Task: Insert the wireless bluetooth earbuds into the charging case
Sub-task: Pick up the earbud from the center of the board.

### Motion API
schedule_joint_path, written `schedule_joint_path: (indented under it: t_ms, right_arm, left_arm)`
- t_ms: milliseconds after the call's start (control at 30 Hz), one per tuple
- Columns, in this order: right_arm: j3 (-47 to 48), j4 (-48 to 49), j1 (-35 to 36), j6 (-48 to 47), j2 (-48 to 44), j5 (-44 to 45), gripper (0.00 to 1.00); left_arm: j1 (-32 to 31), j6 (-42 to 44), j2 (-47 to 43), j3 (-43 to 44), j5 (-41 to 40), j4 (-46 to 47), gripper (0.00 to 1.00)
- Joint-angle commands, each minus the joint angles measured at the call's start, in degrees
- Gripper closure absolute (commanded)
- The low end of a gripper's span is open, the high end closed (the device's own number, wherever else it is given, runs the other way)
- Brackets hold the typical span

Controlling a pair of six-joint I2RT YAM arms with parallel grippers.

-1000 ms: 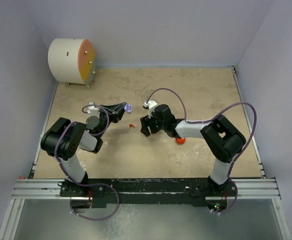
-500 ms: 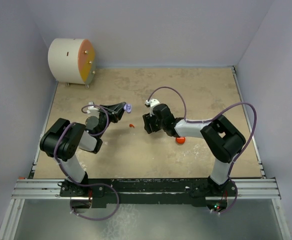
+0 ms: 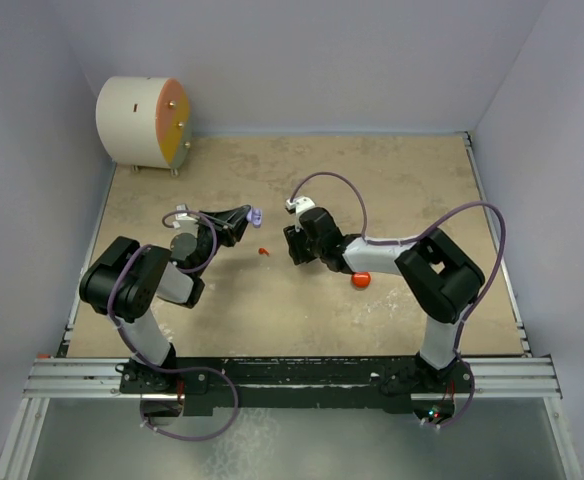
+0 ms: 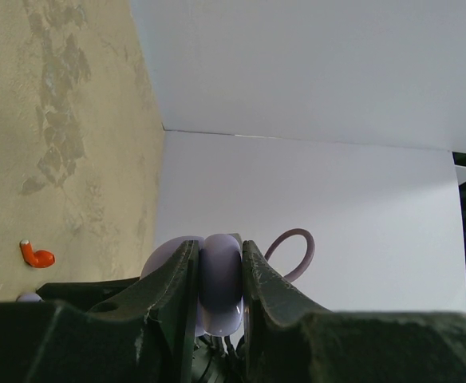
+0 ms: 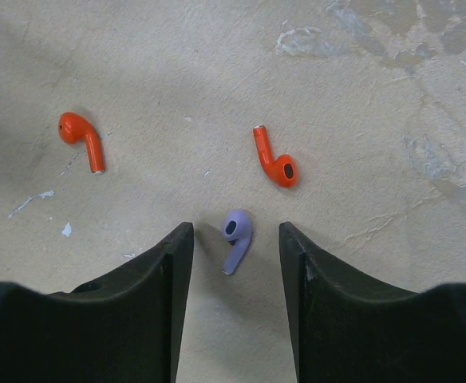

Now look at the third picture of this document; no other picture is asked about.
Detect orange earbud charging case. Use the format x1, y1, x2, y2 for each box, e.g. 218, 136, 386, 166
351, 272, 371, 289

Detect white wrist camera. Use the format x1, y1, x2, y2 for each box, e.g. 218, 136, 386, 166
172, 203, 198, 235
285, 196, 316, 216

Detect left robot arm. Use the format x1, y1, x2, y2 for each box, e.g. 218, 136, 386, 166
79, 205, 263, 392

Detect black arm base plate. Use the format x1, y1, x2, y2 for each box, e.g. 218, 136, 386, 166
115, 356, 474, 420

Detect aluminium rail frame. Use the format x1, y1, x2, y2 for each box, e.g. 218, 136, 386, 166
0, 130, 583, 480

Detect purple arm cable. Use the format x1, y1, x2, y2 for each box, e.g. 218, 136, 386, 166
106, 209, 241, 442
291, 172, 508, 430

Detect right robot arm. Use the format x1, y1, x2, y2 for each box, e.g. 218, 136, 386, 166
284, 200, 485, 391

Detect purple earbud charging case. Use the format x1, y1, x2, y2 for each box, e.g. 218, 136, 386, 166
246, 208, 263, 228

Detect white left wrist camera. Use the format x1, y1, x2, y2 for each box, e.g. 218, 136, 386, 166
172, 203, 198, 235

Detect round tricolour drawer cabinet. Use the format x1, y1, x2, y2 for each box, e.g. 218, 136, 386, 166
95, 76, 192, 176

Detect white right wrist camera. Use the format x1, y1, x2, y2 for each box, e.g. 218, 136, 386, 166
285, 196, 316, 216

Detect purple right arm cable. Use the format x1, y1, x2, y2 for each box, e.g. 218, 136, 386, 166
291, 172, 508, 430

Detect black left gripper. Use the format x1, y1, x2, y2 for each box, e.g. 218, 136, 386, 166
193, 205, 251, 277

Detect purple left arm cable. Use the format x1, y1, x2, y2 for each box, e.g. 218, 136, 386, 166
106, 209, 241, 442

